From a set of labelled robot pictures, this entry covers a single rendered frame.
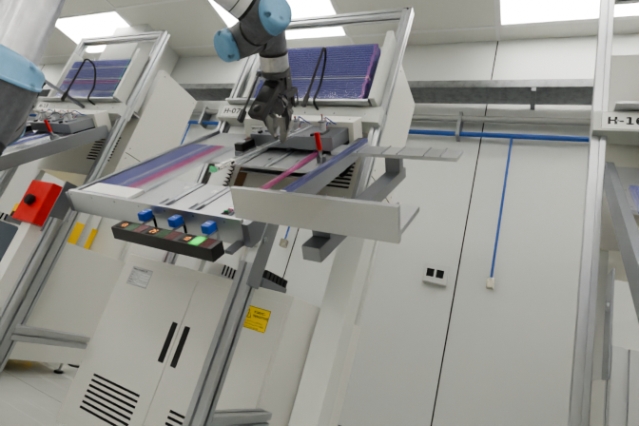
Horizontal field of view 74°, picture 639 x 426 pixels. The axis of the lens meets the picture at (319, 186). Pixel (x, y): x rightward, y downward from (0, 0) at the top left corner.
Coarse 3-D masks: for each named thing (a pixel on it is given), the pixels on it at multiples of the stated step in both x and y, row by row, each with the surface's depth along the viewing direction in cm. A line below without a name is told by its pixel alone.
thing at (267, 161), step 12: (204, 144) 172; (216, 144) 170; (228, 144) 169; (228, 156) 153; (252, 156) 151; (264, 156) 149; (276, 156) 148; (288, 156) 147; (300, 156) 146; (252, 168) 151; (264, 168) 140; (276, 168) 137; (288, 168) 135; (300, 168) 134; (312, 168) 133
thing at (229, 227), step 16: (80, 192) 126; (80, 208) 130; (96, 208) 126; (112, 208) 122; (128, 208) 118; (144, 208) 115; (160, 208) 111; (176, 208) 108; (160, 224) 114; (192, 224) 108; (224, 224) 102; (240, 224) 99; (224, 240) 104; (240, 240) 101
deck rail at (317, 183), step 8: (352, 144) 149; (344, 160) 143; (352, 160) 148; (328, 168) 132; (336, 168) 137; (344, 168) 143; (320, 176) 128; (328, 176) 133; (336, 176) 138; (304, 184) 120; (312, 184) 124; (320, 184) 129; (304, 192) 121; (312, 192) 125; (248, 224) 99; (256, 224) 101; (264, 224) 104; (248, 232) 99; (256, 232) 102; (248, 240) 100; (256, 240) 102
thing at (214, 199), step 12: (156, 192) 126; (168, 192) 126; (180, 192) 125; (192, 192) 124; (204, 192) 123; (216, 192) 122; (228, 192) 121; (168, 204) 117; (180, 204) 116; (192, 204) 115; (204, 204) 113; (216, 204) 114; (228, 204) 113
